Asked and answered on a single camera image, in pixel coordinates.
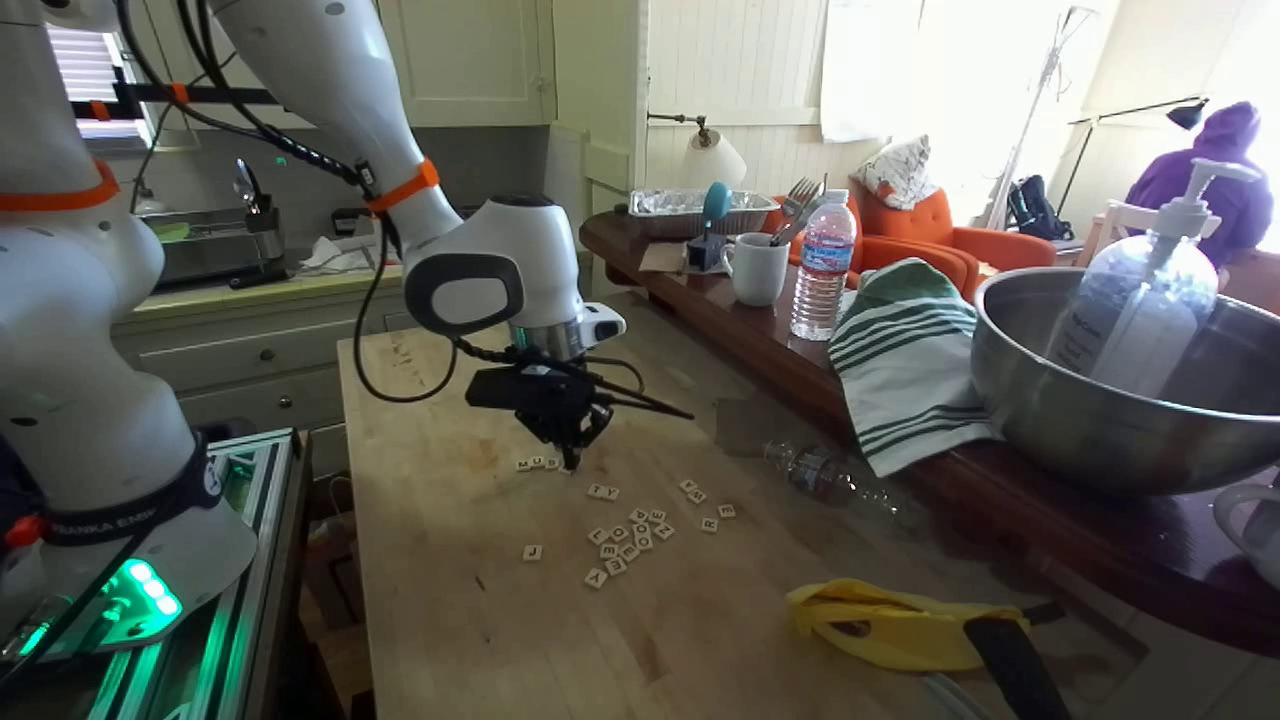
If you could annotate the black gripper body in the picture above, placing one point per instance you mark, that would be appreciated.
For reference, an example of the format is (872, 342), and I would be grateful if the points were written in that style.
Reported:
(549, 401)

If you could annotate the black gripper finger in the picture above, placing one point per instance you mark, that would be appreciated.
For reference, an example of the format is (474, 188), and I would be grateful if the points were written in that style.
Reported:
(574, 448)

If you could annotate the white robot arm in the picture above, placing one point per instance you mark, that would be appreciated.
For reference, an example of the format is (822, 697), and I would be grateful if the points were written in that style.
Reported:
(107, 443)

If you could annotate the letter tile Y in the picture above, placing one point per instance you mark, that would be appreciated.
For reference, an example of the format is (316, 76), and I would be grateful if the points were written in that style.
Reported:
(536, 467)

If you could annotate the teal scoop on black base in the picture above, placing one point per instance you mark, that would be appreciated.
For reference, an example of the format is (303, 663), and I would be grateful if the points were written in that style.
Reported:
(705, 243)

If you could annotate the white ceramic mug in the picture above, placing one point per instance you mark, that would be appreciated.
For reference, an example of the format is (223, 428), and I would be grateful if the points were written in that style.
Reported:
(758, 265)

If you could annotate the crumpled clear plastic wrap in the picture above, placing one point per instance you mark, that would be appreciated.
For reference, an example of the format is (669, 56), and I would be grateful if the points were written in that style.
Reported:
(833, 479)

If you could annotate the white table lamp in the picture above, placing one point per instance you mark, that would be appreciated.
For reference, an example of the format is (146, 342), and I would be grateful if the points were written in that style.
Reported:
(689, 153)

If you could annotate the clear plastic water bottle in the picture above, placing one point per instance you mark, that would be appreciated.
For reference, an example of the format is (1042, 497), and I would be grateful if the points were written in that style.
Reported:
(826, 257)

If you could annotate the green striped white towel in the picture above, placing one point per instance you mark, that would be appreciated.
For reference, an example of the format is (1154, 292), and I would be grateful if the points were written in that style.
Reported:
(900, 352)

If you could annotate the orange cloth bag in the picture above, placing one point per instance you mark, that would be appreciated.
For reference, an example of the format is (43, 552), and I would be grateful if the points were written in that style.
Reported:
(925, 228)

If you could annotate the yellow black hand tool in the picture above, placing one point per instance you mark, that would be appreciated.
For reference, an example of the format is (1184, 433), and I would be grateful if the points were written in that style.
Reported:
(918, 635)

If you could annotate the white pump dispenser bottle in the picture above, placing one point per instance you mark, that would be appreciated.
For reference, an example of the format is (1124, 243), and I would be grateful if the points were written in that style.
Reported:
(1144, 298)

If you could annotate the large steel mixing bowl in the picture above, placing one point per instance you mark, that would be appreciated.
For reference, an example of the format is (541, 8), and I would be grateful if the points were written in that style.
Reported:
(1212, 420)

